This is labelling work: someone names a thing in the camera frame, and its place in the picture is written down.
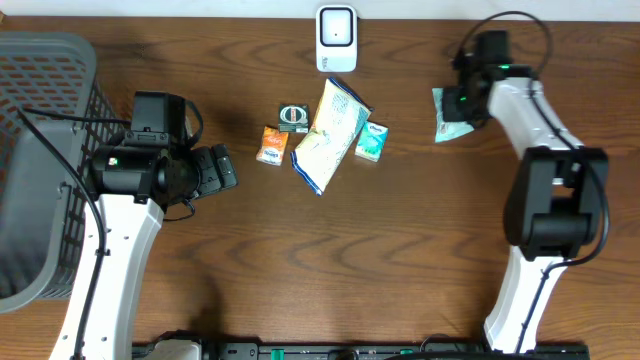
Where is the green wet wipes pack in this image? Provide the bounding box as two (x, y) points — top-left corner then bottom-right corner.
(432, 88), (474, 143)

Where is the green tissue pack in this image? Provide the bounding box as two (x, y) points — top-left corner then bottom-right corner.
(355, 122), (389, 162)

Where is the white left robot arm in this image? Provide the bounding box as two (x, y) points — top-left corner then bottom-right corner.
(51, 144), (238, 359)

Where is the white barcode scanner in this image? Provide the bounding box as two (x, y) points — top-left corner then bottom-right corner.
(315, 4), (358, 73)

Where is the orange tissue pack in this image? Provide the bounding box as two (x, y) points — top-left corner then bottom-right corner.
(256, 126), (289, 166)

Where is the dark green small box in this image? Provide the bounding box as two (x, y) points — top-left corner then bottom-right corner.
(278, 104), (310, 134)

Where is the grey plastic basket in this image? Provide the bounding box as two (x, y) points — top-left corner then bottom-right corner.
(1, 32), (123, 313)

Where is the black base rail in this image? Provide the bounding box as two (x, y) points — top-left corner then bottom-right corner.
(131, 340), (591, 360)

